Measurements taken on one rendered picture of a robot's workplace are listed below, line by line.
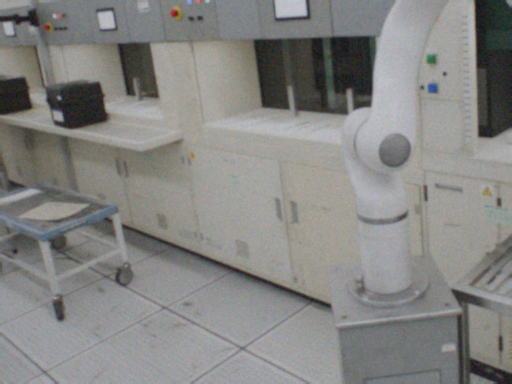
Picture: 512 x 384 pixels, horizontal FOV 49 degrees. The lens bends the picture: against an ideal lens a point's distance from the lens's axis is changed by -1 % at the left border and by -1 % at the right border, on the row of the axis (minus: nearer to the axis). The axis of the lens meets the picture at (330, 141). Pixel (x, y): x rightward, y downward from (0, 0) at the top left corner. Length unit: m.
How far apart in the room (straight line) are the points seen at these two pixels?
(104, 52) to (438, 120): 2.93
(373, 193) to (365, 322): 0.28
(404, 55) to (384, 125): 0.16
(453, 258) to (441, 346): 0.83
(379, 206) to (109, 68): 3.37
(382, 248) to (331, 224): 1.19
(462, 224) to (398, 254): 0.79
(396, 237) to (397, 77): 0.36
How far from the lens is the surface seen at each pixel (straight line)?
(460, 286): 1.39
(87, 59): 4.32
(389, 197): 1.24
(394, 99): 1.18
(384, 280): 1.32
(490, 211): 1.99
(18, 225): 3.28
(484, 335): 2.24
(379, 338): 1.31
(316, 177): 2.42
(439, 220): 2.11
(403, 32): 1.20
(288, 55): 3.02
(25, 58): 5.76
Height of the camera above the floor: 1.45
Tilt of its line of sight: 15 degrees down
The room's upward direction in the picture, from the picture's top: 5 degrees counter-clockwise
